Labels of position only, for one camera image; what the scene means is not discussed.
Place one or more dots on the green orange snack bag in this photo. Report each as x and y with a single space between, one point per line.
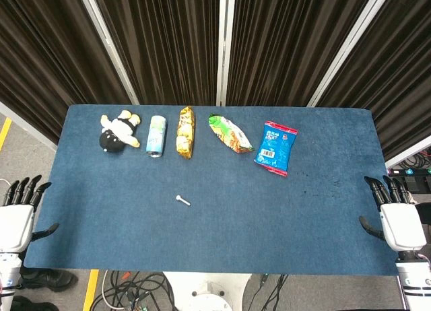
230 132

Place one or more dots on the black white plush toy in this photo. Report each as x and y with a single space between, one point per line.
118 131

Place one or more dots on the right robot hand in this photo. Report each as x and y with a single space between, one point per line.
402 227

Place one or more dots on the blue felt table mat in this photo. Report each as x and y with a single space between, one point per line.
235 223

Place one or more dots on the light blue drink can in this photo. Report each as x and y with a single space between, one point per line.
156 136

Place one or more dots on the dark brown curtain panel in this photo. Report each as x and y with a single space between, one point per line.
397 72
286 45
161 45
50 55

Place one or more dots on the black shoe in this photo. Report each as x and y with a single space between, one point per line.
50 279
33 304

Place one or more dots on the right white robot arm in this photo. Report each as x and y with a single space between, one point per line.
414 280

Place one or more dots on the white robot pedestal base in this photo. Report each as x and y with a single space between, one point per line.
207 291

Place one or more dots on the white partition base rail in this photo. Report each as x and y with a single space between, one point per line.
27 127
409 155

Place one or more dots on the blue red snack packet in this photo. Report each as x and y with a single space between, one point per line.
274 147

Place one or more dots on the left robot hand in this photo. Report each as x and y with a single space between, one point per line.
15 227

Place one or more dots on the yellow snack bag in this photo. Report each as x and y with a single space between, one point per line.
186 132

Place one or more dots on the white partition post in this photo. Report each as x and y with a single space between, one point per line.
223 45
107 45
350 45

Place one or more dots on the small white bolt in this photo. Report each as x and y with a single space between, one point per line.
183 200

